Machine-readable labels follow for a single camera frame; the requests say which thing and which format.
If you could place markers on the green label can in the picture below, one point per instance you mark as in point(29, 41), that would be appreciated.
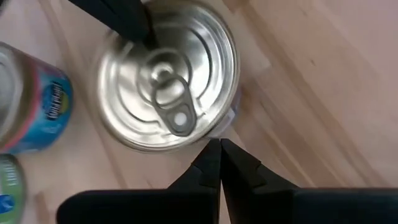
point(12, 186)

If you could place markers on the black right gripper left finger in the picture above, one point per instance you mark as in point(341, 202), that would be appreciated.
point(186, 205)

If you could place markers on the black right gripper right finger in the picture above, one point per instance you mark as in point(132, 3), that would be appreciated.
point(295, 207)

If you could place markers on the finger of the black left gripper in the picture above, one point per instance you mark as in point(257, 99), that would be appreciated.
point(124, 18)

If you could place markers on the blue pink label can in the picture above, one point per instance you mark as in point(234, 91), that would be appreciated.
point(140, 124)
point(46, 109)

